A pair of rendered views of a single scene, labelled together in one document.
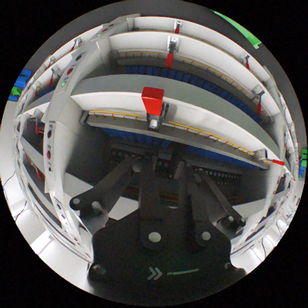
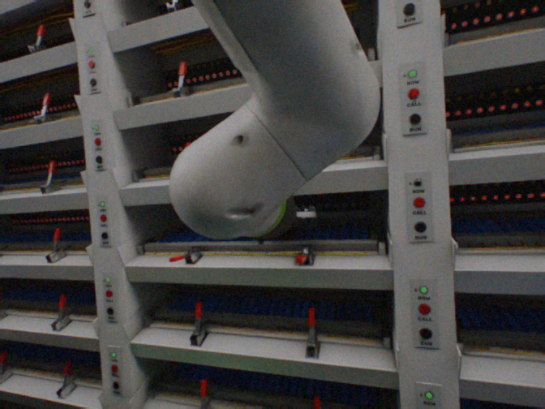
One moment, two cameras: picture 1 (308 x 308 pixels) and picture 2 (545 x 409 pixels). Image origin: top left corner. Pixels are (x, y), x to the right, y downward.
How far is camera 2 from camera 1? 0.47 m
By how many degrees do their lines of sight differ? 19
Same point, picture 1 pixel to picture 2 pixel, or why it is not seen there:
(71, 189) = (371, 176)
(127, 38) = (368, 360)
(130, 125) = (328, 246)
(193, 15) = not seen: outside the picture
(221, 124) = (260, 264)
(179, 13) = not seen: outside the picture
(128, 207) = (307, 187)
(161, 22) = not seen: outside the picture
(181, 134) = (288, 247)
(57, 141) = (396, 222)
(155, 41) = (332, 353)
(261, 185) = (139, 218)
